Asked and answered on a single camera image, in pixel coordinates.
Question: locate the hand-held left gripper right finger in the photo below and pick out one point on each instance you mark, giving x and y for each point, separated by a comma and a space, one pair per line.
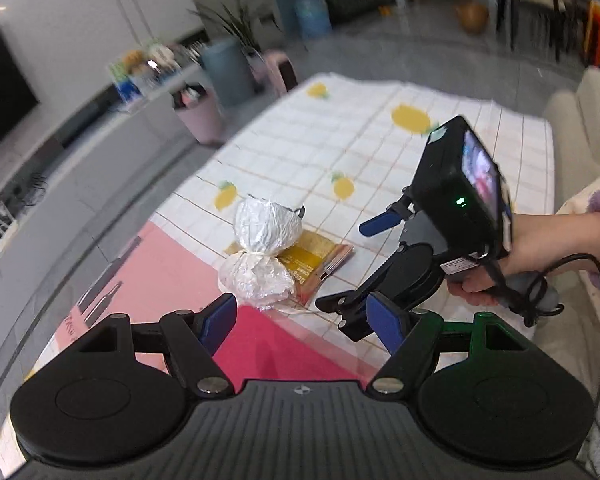
387, 322

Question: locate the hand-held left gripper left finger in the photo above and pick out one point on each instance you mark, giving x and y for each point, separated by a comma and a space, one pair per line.
215, 320

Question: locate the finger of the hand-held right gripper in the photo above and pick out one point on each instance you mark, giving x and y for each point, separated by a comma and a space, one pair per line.
345, 305
382, 221

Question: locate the crinkled clear plastic bag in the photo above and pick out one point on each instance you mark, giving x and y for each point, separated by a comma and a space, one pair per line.
260, 245

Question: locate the person's right forearm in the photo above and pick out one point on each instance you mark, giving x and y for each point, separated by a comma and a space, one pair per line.
595, 230

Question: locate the person's right hand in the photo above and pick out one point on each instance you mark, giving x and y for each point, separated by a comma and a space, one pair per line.
525, 245

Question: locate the yellow brown snack packet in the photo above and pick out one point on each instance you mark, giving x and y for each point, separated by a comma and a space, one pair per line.
317, 255

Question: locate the beige sofa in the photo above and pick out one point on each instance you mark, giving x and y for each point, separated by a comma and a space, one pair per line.
580, 125

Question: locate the brown round basket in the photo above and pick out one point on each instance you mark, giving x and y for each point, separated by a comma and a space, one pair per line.
472, 17

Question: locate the small pink heater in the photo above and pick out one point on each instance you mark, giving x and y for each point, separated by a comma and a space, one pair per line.
277, 72

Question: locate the pink trash bin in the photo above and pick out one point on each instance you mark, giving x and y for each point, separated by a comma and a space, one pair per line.
200, 115

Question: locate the white marble television cabinet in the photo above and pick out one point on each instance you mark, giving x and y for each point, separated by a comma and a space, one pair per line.
105, 145

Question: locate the grey trash can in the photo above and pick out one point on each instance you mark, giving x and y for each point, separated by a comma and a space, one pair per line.
227, 75

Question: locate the blue water bottle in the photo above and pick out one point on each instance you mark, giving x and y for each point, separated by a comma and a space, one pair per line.
312, 12

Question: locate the tall leafy potted plant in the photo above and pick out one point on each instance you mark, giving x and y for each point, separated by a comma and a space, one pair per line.
240, 20

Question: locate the green printed card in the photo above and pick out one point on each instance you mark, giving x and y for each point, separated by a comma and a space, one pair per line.
125, 82

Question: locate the black wall television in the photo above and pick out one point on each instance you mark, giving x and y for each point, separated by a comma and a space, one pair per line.
2, 90

